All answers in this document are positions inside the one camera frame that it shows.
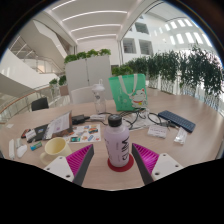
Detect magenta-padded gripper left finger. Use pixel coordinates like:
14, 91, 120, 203
43, 143, 95, 187

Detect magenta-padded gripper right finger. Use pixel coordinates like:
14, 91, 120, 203
131, 142, 184, 186

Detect lilac drink bottle black cap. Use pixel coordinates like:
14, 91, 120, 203
103, 114, 131, 168

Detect clear plastic water bottle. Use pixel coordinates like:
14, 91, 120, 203
91, 79, 107, 115

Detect pale yellow mug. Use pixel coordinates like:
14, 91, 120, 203
39, 136, 73, 166

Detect small teal packet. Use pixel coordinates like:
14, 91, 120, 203
29, 141, 43, 152

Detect white plastic packet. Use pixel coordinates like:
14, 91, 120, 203
173, 126, 189, 145

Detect white card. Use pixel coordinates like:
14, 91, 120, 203
146, 124, 169, 139

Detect tablet in dark case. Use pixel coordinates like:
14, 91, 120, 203
43, 111, 74, 140

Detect colourful sticker sheet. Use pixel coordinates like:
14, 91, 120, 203
68, 123, 102, 144

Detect dark blue keyboard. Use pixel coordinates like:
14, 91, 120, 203
157, 110, 197, 134

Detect small red black box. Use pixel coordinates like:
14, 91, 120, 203
20, 128, 31, 139

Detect black charger block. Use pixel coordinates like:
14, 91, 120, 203
71, 114, 91, 126

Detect flat round red coaster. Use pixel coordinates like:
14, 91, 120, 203
106, 153, 135, 173

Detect black office chair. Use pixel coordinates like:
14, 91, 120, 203
30, 96, 50, 112

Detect white office chair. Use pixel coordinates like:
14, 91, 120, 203
70, 86, 96, 105

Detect green tote bag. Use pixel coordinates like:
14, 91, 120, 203
108, 73, 149, 113

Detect white cabinet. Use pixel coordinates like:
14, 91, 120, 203
64, 54, 113, 101

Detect green hedge plant row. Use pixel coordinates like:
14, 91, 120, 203
111, 44, 224, 111

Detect green plants atop cabinet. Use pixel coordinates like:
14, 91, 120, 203
63, 48, 112, 64

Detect black cable tangle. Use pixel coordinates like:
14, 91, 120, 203
119, 108, 164, 131

